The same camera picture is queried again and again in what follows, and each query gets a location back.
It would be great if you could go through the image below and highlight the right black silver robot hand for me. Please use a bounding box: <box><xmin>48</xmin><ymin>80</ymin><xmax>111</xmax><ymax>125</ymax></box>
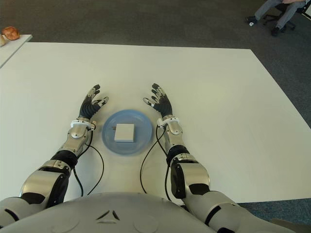
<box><xmin>142</xmin><ymin>83</ymin><xmax>174</xmax><ymax>119</ymax></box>

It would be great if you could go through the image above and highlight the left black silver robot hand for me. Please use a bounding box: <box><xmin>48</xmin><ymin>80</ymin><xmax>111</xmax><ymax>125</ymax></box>
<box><xmin>79</xmin><ymin>84</ymin><xmax>109</xmax><ymax>121</ymax></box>

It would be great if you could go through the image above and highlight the white charger block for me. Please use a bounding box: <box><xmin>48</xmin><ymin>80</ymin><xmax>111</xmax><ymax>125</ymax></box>
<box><xmin>111</xmin><ymin>123</ymin><xmax>136</xmax><ymax>144</ymax></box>

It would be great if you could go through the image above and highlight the blue round plate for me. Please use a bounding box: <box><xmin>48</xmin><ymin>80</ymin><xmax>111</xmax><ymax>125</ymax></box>
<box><xmin>101</xmin><ymin>109</ymin><xmax>154</xmax><ymax>156</ymax></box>

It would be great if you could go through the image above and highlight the small white table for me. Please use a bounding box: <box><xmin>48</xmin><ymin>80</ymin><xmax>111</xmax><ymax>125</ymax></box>
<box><xmin>0</xmin><ymin>34</ymin><xmax>33</xmax><ymax>68</ymax></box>

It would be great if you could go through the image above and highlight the grey robot torso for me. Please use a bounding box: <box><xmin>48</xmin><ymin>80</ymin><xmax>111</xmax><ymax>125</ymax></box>
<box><xmin>0</xmin><ymin>191</ymin><xmax>219</xmax><ymax>233</ymax></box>

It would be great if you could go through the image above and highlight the red-brown round fruit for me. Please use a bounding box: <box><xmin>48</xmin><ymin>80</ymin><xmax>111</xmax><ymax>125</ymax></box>
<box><xmin>1</xmin><ymin>26</ymin><xmax>20</xmax><ymax>40</ymax></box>

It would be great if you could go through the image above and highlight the black office chair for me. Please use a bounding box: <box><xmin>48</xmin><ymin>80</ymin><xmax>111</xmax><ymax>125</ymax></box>
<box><xmin>263</xmin><ymin>2</ymin><xmax>296</xmax><ymax>30</ymax></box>

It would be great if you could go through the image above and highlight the seated person in jeans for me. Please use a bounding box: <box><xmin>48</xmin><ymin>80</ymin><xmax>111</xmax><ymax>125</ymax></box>
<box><xmin>245</xmin><ymin>0</ymin><xmax>307</xmax><ymax>37</ymax></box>

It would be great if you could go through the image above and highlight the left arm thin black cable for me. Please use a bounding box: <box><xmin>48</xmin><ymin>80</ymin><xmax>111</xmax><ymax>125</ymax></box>
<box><xmin>84</xmin><ymin>130</ymin><xmax>104</xmax><ymax>196</ymax></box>

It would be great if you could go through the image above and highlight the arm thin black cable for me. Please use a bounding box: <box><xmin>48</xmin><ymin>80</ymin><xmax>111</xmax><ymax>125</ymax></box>
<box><xmin>140</xmin><ymin>126</ymin><xmax>160</xmax><ymax>194</ymax></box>
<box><xmin>84</xmin><ymin>130</ymin><xmax>104</xmax><ymax>196</ymax></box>

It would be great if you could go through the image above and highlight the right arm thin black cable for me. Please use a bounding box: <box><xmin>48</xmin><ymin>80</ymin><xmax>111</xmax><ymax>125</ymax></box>
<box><xmin>140</xmin><ymin>126</ymin><xmax>160</xmax><ymax>194</ymax></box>

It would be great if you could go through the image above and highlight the right arm thick black cable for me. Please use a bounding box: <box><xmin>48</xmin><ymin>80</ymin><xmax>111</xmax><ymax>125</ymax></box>
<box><xmin>155</xmin><ymin>132</ymin><xmax>172</xmax><ymax>201</ymax></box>

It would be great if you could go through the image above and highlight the arm thick black cable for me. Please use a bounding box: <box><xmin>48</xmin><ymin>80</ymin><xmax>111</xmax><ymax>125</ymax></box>
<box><xmin>155</xmin><ymin>132</ymin><xmax>172</xmax><ymax>201</ymax></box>
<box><xmin>72</xmin><ymin>169</ymin><xmax>84</xmax><ymax>197</ymax></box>

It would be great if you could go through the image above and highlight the left arm thick black cable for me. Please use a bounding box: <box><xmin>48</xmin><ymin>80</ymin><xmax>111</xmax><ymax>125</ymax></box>
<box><xmin>72</xmin><ymin>169</ymin><xmax>84</xmax><ymax>197</ymax></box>

